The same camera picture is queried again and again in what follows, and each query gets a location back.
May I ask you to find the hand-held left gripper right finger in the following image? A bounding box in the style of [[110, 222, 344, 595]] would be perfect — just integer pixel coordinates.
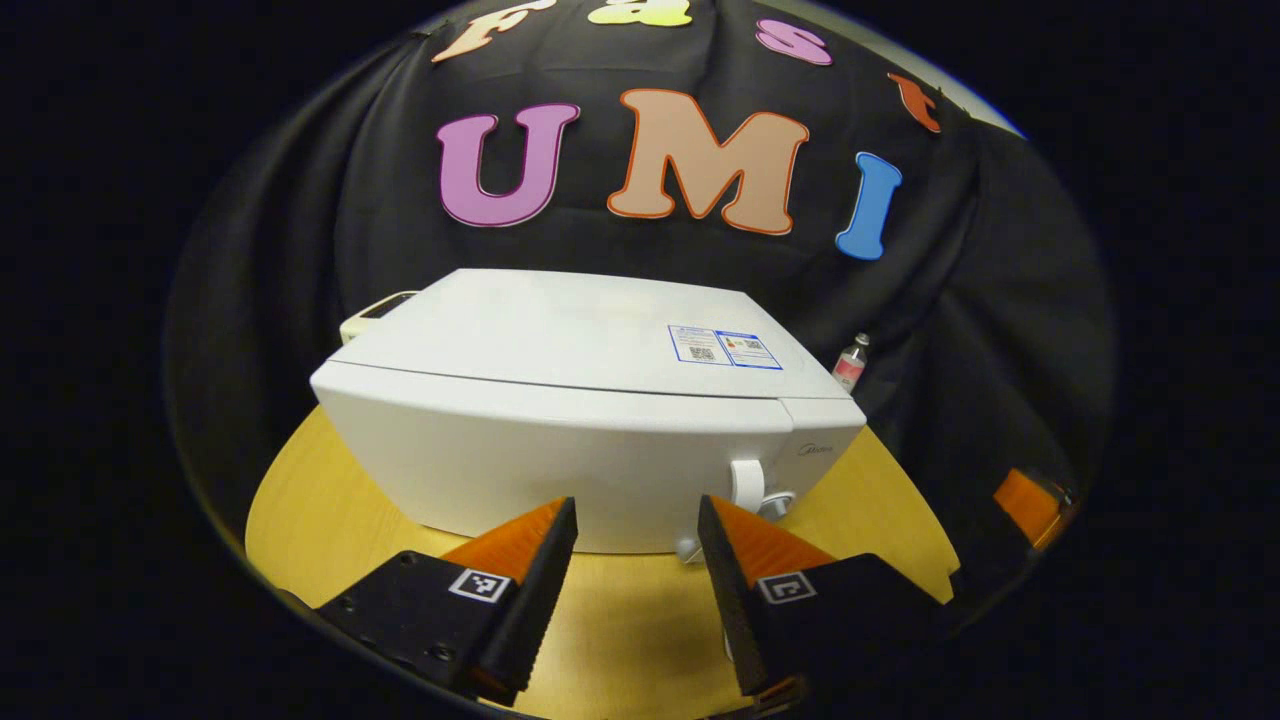
[[697, 494, 951, 698]]

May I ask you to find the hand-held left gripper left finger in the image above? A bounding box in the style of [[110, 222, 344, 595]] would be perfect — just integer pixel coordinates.
[[315, 497, 579, 707]]

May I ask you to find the white microwave oven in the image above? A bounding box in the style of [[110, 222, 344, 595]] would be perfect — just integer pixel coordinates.
[[310, 268, 868, 563]]

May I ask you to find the small bottle with pink label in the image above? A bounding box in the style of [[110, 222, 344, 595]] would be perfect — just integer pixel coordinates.
[[832, 333, 871, 393]]

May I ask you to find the white toaster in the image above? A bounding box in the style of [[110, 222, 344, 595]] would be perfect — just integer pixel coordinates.
[[340, 290, 421, 346]]

